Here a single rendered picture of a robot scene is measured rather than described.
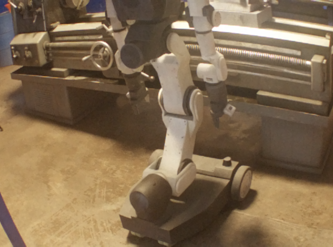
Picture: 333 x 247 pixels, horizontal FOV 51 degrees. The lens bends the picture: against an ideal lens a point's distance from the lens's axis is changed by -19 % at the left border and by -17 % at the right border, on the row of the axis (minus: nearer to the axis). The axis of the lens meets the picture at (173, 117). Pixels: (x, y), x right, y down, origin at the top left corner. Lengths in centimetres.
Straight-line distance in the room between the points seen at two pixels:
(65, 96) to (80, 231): 147
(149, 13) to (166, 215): 93
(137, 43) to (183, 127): 55
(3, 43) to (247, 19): 451
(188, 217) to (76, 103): 181
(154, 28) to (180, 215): 87
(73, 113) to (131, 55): 184
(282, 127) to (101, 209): 117
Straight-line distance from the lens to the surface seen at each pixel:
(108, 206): 236
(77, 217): 232
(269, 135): 246
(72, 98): 338
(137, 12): 163
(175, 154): 201
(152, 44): 164
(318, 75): 211
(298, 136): 239
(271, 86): 237
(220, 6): 244
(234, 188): 215
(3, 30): 613
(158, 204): 187
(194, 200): 203
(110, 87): 278
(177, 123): 201
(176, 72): 185
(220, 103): 182
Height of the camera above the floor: 142
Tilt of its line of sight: 26 degrees down
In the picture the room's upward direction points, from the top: 7 degrees counter-clockwise
